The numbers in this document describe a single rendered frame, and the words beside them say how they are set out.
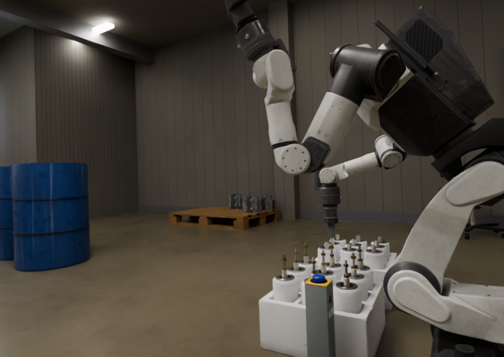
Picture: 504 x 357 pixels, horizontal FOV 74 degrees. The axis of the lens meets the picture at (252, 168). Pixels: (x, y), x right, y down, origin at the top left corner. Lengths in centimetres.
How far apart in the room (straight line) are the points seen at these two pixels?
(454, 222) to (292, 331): 67
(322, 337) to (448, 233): 47
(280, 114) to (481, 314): 70
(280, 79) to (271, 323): 88
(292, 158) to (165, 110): 572
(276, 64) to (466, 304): 77
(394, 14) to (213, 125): 306
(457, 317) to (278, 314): 59
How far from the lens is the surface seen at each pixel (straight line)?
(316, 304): 110
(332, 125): 83
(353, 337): 126
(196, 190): 587
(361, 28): 487
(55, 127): 614
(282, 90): 87
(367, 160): 143
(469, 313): 105
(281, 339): 136
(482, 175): 97
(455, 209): 99
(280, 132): 86
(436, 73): 98
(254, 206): 427
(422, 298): 102
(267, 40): 92
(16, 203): 304
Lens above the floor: 66
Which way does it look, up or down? 1 degrees up
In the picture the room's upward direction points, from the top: 2 degrees counter-clockwise
